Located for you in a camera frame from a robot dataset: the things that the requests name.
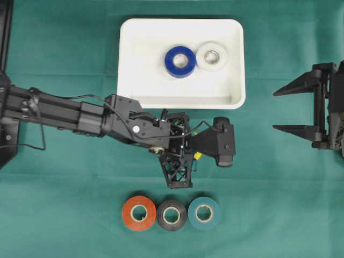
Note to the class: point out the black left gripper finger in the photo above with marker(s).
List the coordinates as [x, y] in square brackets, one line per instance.
[177, 170]

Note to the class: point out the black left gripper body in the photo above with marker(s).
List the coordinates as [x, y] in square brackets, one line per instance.
[180, 133]

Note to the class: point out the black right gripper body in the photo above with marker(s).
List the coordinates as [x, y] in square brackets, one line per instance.
[330, 98]

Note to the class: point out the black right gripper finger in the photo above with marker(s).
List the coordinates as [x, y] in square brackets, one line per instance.
[308, 132]
[317, 77]

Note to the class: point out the yellow tape roll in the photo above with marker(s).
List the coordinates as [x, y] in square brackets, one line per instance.
[197, 156]

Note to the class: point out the blue tape roll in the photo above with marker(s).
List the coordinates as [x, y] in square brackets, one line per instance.
[180, 61]

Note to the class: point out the white tape roll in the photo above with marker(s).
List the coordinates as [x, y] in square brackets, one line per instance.
[211, 56]

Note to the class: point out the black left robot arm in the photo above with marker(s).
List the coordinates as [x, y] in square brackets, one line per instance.
[120, 118]

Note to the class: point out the green tape roll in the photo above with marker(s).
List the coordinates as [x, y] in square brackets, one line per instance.
[204, 213]

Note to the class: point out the red tape roll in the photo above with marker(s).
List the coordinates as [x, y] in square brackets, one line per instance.
[139, 213]

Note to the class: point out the black tape roll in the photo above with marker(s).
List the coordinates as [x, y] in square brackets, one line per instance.
[171, 215]

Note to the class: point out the white plastic case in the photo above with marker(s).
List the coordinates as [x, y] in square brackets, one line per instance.
[142, 75]

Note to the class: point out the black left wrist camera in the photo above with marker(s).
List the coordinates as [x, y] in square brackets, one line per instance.
[218, 142]

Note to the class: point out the black aluminium rail frame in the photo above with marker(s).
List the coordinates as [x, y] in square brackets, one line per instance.
[9, 127]

